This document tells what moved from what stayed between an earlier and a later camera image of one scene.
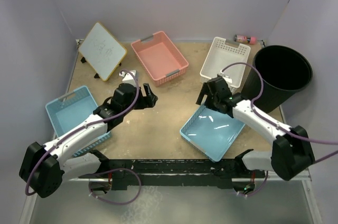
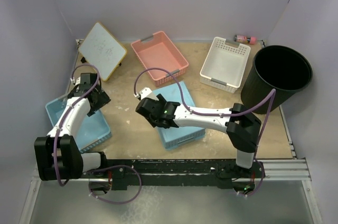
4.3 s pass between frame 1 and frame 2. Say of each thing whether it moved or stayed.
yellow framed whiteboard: stayed
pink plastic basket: stayed
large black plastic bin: stayed
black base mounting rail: stayed
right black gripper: moved
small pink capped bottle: stayed
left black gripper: moved
